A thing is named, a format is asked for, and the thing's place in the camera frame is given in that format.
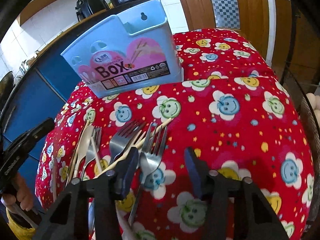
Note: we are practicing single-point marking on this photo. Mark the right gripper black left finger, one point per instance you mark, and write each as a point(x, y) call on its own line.
point(67, 218)

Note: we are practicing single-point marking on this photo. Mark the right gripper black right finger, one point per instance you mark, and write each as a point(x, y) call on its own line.
point(254, 217)

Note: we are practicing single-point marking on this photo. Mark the beige wooden spoon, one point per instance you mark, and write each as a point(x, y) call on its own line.
point(83, 147)

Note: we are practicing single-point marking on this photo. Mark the beige chopstick long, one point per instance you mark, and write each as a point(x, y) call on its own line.
point(137, 145)

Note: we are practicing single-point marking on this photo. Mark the silver fork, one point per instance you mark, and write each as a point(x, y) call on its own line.
point(123, 137)
point(93, 148)
point(150, 159)

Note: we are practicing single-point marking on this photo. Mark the yellow sleeve forearm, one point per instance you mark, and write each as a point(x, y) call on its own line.
point(22, 233)

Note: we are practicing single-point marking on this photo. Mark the blue kitchen base cabinets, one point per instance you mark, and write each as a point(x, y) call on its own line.
point(48, 83)

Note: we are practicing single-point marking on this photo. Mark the person's left hand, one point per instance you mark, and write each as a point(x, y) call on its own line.
point(23, 196)

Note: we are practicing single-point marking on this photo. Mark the beige chopstick left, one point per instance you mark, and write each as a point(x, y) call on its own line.
point(75, 155)

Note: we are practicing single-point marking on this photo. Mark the black wok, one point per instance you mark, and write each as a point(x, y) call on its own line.
point(6, 87)

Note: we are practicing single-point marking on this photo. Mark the red smiley flower tablecloth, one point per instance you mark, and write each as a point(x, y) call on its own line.
point(230, 109)

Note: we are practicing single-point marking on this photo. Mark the tray of eggs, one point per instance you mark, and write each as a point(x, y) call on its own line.
point(315, 104)

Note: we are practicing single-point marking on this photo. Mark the light blue utensil box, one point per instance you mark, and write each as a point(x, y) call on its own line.
point(127, 51)

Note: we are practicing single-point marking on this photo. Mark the black air fryer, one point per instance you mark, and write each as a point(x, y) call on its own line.
point(86, 8)

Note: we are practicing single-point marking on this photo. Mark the wooden door with glass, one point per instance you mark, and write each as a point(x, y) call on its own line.
point(249, 17)

